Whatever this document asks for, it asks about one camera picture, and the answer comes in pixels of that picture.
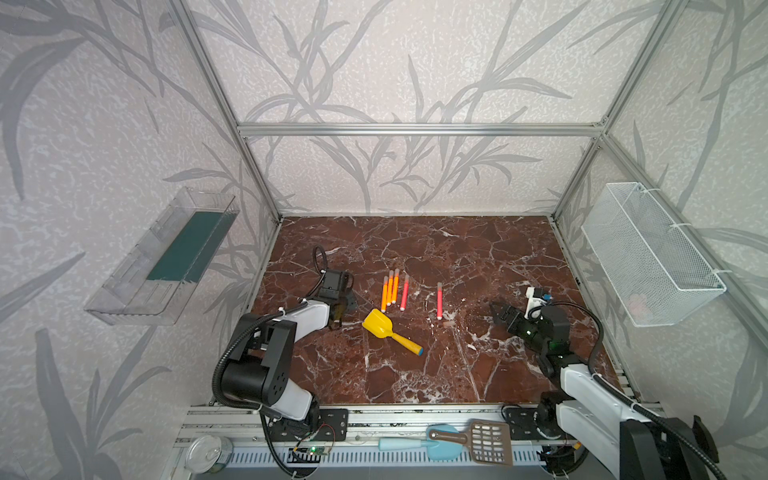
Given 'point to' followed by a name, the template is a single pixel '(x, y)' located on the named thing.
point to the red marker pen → (403, 305)
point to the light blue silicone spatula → (436, 449)
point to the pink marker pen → (439, 301)
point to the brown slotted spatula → (490, 441)
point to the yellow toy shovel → (380, 324)
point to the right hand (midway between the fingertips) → (500, 299)
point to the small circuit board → (318, 450)
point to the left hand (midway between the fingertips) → (352, 289)
